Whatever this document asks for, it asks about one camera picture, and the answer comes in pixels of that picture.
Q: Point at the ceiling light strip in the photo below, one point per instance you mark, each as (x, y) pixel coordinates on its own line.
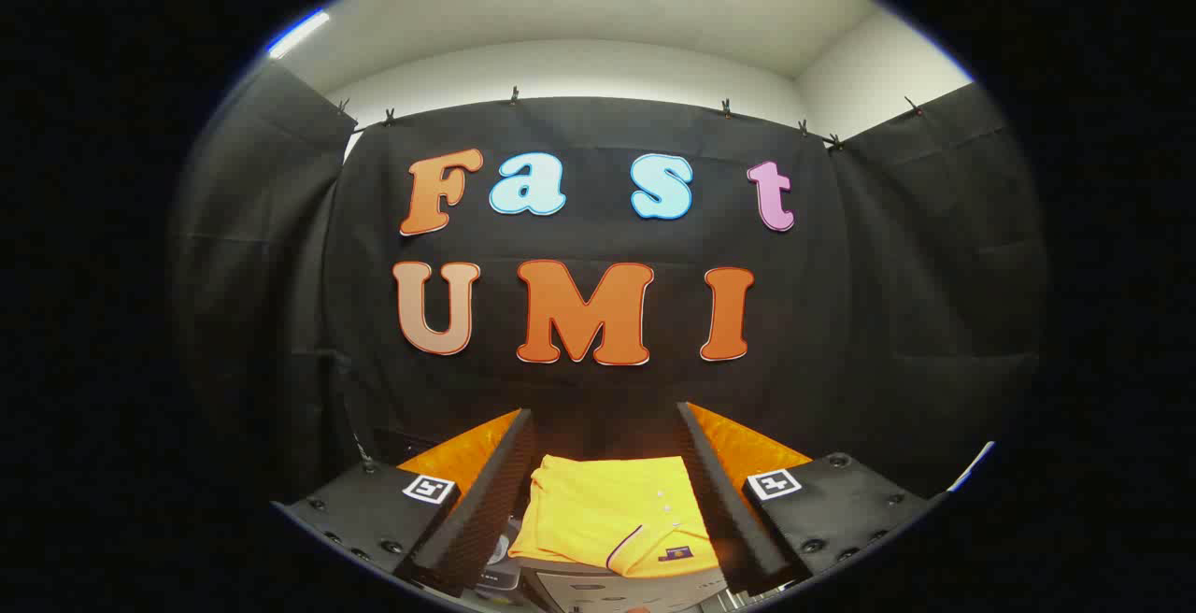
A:
(299, 34)

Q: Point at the grey washing machine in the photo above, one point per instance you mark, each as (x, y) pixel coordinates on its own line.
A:
(579, 592)

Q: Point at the yellow polo shirt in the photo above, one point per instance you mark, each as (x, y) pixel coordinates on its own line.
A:
(607, 515)

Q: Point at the row of black clips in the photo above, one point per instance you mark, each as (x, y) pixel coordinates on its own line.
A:
(514, 95)

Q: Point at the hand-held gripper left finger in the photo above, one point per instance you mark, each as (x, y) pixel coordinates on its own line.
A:
(486, 501)

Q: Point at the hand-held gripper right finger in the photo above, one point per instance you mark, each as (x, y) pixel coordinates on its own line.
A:
(724, 501)

